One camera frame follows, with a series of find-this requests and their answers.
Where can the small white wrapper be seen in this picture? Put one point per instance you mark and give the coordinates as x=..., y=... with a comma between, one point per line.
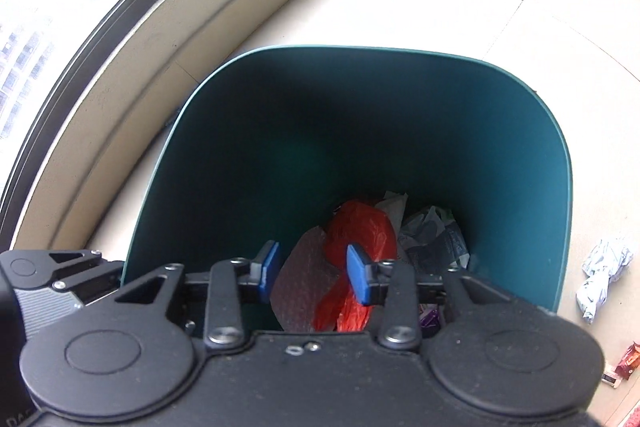
x=612, y=379

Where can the crumpled white blue plastic bag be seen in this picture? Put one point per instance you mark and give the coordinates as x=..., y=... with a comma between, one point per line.
x=602, y=277

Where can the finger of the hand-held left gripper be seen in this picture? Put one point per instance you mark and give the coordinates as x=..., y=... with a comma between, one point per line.
x=85, y=274

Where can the white purple snack packet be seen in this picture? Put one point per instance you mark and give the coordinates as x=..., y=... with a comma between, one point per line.
x=430, y=318

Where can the white grey plastic bag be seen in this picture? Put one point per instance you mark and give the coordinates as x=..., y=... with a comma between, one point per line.
x=430, y=237

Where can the red snack packet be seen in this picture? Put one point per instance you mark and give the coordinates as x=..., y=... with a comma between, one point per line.
x=631, y=359

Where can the white crumpled paper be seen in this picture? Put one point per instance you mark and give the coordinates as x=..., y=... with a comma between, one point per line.
x=395, y=204

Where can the brown bubble wrap sheet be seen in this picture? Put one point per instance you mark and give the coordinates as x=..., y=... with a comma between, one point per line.
x=300, y=282

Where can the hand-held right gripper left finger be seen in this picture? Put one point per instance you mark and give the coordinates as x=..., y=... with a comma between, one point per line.
x=270, y=269

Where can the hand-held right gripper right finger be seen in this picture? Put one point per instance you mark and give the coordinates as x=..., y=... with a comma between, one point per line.
x=359, y=274

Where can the dark teal trash bin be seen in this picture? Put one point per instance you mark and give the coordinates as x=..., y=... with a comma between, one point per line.
x=325, y=132

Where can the red plastic bag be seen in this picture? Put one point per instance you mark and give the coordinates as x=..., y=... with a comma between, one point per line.
x=362, y=232

